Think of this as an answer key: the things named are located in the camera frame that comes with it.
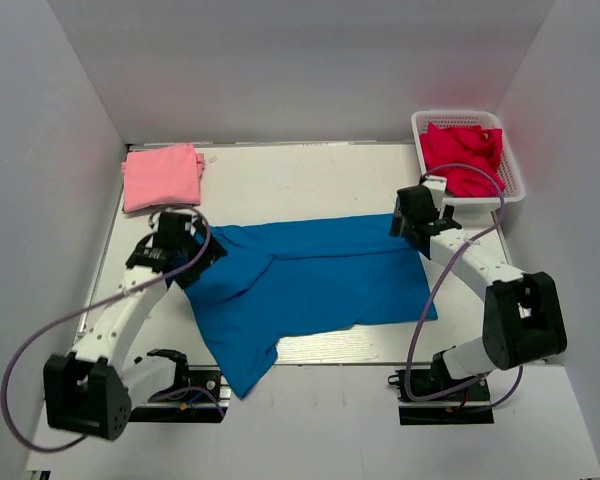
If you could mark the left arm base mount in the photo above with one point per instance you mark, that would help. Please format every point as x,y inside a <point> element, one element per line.
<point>205,402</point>

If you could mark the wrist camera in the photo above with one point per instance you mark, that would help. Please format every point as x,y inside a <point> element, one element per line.
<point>421,203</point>
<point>173,231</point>

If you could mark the white plastic basket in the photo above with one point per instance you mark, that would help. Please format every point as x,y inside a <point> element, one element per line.
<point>508,170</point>

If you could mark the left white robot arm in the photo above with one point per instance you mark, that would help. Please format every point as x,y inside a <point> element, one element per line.
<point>90,391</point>

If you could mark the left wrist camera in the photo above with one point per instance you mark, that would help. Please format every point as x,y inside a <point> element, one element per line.
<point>173,231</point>

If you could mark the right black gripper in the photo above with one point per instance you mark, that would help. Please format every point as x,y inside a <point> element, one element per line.
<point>402,226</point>

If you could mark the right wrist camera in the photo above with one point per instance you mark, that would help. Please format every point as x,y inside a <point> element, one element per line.
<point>421,203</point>

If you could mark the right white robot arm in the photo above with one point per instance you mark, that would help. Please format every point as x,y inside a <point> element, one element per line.
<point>522,316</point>

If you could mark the blue polo shirt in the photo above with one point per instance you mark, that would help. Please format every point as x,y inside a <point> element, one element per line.
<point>298,278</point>

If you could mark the crumpled red t shirt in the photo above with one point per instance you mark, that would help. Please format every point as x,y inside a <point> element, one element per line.
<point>467,156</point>

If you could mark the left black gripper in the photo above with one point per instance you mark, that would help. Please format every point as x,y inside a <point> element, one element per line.
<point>200,255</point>

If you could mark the folded pink t shirt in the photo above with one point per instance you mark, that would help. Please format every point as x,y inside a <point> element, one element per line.
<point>165,176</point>

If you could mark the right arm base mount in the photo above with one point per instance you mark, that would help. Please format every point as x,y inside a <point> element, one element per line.
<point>466,407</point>

